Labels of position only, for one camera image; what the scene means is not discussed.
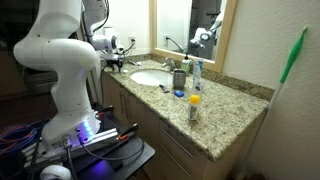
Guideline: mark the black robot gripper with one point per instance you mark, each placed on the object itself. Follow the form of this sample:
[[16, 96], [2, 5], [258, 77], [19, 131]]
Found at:
[[113, 59]]

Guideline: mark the small white case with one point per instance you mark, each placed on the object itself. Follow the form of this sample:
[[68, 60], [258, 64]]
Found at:
[[125, 71]]

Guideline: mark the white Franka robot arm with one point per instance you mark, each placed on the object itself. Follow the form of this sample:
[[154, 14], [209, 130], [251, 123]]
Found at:
[[63, 66]]

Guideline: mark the white oval sink basin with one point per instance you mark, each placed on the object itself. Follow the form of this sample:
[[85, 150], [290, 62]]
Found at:
[[151, 77]]

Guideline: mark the black orange clamp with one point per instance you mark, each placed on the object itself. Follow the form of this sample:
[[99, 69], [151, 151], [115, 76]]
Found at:
[[128, 131], [105, 110]]

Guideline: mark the blue razor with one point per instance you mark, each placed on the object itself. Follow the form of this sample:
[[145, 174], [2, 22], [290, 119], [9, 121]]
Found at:
[[164, 88]]

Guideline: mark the chrome faucet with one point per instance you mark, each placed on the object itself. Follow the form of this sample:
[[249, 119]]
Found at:
[[170, 63]]

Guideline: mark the grey metal cup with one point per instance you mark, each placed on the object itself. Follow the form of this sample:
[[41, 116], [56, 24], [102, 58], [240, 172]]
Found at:
[[179, 79]]

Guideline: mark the blue bottle cap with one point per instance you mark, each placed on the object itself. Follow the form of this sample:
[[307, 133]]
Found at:
[[179, 94]]

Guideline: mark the green soap pump bottle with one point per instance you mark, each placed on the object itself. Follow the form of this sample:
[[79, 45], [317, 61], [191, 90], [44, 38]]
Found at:
[[186, 64]]

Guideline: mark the wood framed mirror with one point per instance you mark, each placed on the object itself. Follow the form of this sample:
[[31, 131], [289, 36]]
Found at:
[[193, 30]]

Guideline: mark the white tube yellow cap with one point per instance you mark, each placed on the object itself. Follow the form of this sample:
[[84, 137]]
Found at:
[[194, 107]]

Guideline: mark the black robot cart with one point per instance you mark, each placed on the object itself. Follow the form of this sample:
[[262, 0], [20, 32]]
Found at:
[[110, 160]]

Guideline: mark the beige vanity cabinet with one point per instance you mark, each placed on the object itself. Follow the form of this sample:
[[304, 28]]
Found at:
[[173, 143]]

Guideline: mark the round white device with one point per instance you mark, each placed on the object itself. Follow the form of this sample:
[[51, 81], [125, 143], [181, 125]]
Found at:
[[55, 172]]

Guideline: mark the white wall outlet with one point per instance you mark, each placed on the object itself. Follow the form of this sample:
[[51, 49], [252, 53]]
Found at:
[[132, 41]]

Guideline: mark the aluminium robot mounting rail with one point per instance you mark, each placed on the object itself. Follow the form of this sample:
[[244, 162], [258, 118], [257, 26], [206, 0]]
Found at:
[[96, 140]]

